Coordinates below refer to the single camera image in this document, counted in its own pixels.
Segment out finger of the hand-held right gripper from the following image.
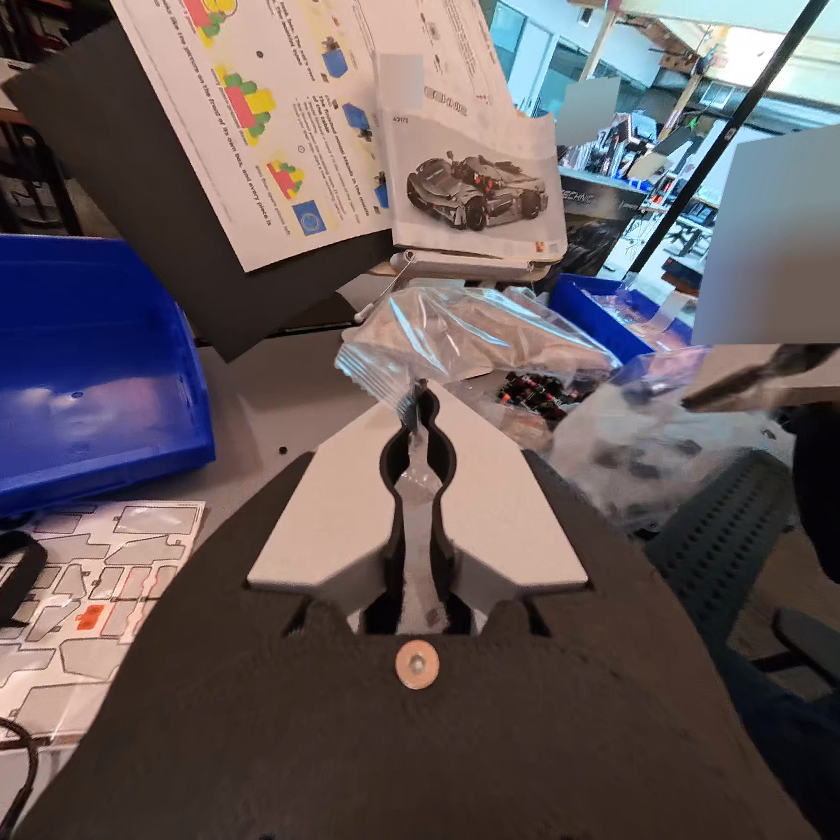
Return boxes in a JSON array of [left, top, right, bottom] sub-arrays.
[[681, 343, 840, 413]]

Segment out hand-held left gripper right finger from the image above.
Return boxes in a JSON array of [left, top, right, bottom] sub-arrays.
[[419, 379, 589, 634]]

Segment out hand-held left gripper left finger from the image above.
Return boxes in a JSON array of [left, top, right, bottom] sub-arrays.
[[245, 387, 421, 634]]

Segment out large clear plastic bag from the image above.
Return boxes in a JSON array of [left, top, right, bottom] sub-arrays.
[[335, 285, 623, 473]]

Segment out person's right forearm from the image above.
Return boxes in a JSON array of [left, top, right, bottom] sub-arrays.
[[784, 400, 840, 595]]

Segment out black toy set box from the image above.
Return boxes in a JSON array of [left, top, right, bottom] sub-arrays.
[[558, 167, 649, 278]]

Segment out heap of unopened clear bags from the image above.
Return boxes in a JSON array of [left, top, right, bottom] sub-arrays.
[[591, 276, 697, 349]]

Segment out small blue bin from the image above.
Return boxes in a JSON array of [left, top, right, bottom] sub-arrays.
[[548, 272, 697, 366]]

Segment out black pole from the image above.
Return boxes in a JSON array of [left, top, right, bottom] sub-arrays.
[[629, 0, 833, 275]]

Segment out white folding book stand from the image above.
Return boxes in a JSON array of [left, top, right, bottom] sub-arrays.
[[354, 246, 559, 326]]

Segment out sticker sheet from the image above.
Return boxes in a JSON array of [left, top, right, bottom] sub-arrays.
[[0, 500, 206, 746]]

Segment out large blue bin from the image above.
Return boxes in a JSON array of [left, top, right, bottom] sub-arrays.
[[0, 233, 217, 521]]

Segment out instruction booklet with car picture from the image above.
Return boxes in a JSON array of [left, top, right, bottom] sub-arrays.
[[376, 54, 569, 261]]

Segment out printed instruction sheet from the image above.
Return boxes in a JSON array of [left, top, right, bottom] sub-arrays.
[[110, 0, 514, 274]]

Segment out black board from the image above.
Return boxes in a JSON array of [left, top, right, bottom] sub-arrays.
[[3, 18, 398, 363]]

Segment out black strap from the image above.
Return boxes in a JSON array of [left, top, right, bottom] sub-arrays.
[[0, 529, 49, 629]]

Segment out black cable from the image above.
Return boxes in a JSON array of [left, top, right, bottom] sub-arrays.
[[0, 717, 40, 828]]

